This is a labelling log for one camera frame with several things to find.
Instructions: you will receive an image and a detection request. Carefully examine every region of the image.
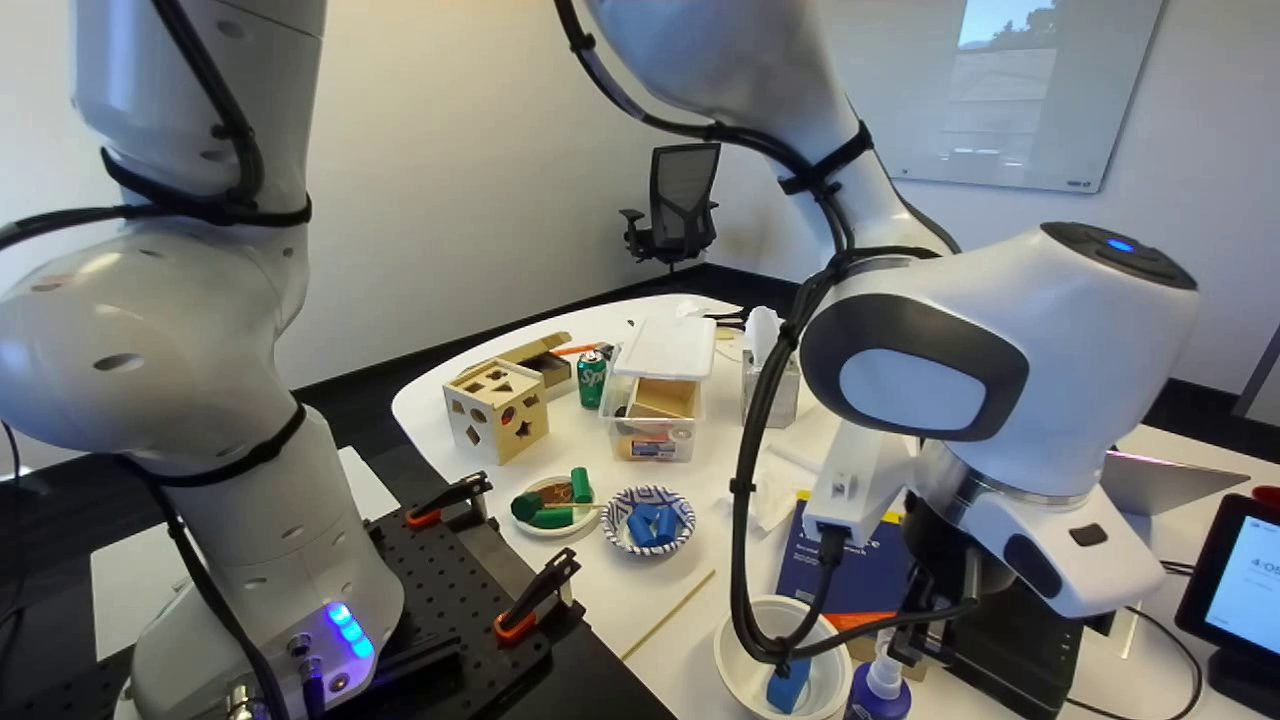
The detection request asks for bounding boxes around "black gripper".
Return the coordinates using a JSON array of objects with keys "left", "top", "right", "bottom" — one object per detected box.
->
[{"left": 883, "top": 499, "right": 1006, "bottom": 670}]

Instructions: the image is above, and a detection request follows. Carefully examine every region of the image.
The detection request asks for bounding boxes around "black table cable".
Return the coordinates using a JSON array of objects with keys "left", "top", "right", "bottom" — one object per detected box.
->
[{"left": 1064, "top": 557, "right": 1211, "bottom": 720}]

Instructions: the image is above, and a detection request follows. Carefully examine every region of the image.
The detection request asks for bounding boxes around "wooden shape sorter cube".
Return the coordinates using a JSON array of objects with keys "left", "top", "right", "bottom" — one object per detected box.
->
[{"left": 440, "top": 356, "right": 552, "bottom": 466}]

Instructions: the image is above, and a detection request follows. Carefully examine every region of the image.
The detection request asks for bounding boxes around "clear plastic bin white lid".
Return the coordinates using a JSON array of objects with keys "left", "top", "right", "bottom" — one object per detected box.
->
[{"left": 600, "top": 313, "right": 718, "bottom": 466}]

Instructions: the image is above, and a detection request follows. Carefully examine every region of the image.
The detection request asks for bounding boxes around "black box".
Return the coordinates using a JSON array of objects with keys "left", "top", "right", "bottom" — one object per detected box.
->
[{"left": 916, "top": 575, "right": 1088, "bottom": 720}]

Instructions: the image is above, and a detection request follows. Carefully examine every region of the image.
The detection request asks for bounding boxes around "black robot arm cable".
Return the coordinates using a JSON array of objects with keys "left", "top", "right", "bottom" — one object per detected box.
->
[{"left": 0, "top": 0, "right": 964, "bottom": 720}]

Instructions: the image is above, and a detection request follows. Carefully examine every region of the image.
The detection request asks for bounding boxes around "blue book with orange stripe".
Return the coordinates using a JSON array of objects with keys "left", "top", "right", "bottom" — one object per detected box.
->
[{"left": 771, "top": 490, "right": 927, "bottom": 640}]

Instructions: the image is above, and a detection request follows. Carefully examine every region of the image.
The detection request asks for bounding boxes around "white plate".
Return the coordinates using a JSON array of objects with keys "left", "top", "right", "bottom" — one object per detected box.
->
[{"left": 504, "top": 466, "right": 605, "bottom": 545}]

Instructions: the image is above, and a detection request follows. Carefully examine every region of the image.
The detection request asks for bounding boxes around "blue patterned bowl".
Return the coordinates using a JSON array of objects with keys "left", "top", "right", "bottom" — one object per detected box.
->
[{"left": 600, "top": 482, "right": 699, "bottom": 561}]

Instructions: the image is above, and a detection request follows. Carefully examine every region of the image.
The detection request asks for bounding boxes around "black clamp orange tip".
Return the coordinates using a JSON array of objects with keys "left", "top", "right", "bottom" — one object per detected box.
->
[
  {"left": 488, "top": 545, "right": 586, "bottom": 649},
  {"left": 399, "top": 466, "right": 497, "bottom": 536}
]

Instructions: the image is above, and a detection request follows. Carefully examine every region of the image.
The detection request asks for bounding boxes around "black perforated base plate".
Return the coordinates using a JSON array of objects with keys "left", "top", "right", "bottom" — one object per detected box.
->
[{"left": 353, "top": 496, "right": 676, "bottom": 720}]

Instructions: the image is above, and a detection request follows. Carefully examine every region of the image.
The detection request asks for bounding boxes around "black office chair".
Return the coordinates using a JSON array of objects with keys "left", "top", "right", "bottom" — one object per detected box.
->
[{"left": 617, "top": 140, "right": 725, "bottom": 275}]

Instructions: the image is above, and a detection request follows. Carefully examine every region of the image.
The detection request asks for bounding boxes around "whiteboard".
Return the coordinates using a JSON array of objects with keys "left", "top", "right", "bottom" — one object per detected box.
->
[{"left": 853, "top": 0, "right": 1171, "bottom": 198}]

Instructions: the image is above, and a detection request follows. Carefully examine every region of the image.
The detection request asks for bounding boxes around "green can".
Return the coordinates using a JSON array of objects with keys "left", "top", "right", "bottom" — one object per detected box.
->
[{"left": 573, "top": 349, "right": 612, "bottom": 411}]

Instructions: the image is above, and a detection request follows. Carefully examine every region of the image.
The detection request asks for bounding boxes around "silver laptop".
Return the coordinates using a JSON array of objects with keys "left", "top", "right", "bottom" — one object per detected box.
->
[{"left": 1096, "top": 448, "right": 1250, "bottom": 519}]

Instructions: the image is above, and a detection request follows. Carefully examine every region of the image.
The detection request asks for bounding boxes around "grey tissue holder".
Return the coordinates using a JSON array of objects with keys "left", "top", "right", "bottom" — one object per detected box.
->
[{"left": 736, "top": 305, "right": 805, "bottom": 430}]

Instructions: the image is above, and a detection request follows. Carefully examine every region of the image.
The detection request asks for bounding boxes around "white bowl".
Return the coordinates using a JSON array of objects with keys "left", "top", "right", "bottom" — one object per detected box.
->
[{"left": 707, "top": 591, "right": 854, "bottom": 720}]

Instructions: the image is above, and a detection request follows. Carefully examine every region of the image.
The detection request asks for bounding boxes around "wooden box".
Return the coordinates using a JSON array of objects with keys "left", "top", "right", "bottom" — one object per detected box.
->
[{"left": 497, "top": 329, "right": 578, "bottom": 396}]

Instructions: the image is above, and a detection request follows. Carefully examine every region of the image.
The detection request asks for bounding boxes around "blue bottle with white nozzle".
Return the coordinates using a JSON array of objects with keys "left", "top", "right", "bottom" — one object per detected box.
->
[{"left": 842, "top": 634, "right": 916, "bottom": 720}]

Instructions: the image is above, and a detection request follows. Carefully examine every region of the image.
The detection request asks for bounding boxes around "black tablet with screen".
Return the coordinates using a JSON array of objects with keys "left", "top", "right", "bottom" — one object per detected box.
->
[{"left": 1171, "top": 490, "right": 1280, "bottom": 720}]

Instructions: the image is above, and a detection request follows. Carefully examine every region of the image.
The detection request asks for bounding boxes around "blue block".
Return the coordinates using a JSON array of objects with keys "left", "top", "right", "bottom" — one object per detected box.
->
[{"left": 624, "top": 499, "right": 679, "bottom": 553}]

